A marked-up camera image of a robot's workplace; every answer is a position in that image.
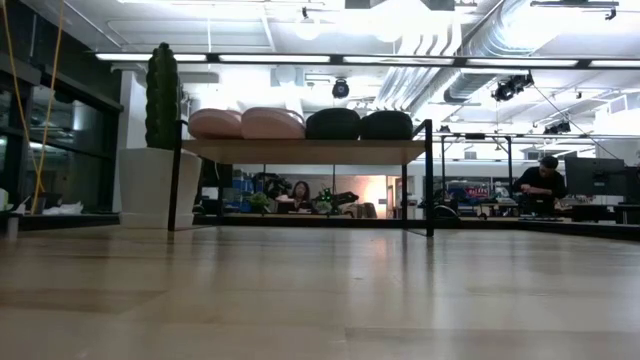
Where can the black aluminium table frame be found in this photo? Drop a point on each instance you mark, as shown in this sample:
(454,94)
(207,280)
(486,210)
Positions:
(75,221)

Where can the black computer monitor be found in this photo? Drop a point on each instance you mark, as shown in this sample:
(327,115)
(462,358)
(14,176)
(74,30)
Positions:
(595,175)

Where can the black rubber slide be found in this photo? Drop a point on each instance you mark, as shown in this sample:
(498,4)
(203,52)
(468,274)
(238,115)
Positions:
(332,125)
(387,126)

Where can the long overhead light bar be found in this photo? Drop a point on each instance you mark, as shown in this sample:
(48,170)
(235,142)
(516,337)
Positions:
(275,58)

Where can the wooden shelf with black legs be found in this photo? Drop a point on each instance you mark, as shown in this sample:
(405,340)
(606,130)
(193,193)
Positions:
(300,151)

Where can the black ceiling track lights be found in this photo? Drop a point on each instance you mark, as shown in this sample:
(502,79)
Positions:
(510,89)

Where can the person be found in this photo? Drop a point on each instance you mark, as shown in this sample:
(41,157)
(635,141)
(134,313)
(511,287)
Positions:
(300,192)
(542,182)

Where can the white plant pot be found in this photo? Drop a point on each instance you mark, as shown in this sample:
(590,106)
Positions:
(150,190)

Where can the small black ceiling light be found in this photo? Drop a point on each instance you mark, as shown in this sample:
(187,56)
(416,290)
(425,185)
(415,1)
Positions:
(557,128)

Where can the green cactus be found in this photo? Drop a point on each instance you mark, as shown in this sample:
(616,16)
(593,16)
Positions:
(162,100)

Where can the black machine with green lights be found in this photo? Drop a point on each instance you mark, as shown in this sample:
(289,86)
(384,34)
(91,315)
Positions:
(335,200)

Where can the white crumpled paper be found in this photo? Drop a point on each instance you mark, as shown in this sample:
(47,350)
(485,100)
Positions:
(65,209)

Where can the pink foam slide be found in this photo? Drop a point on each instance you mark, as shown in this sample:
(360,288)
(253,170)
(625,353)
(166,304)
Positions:
(272,125)
(215,125)

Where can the round black ceiling fixture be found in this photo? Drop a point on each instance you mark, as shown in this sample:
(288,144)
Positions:
(340,89)

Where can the silver ventilation duct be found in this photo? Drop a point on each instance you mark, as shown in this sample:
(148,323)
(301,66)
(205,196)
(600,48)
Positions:
(480,80)

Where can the small green potted plant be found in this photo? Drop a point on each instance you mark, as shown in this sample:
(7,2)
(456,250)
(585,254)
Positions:
(260,201)

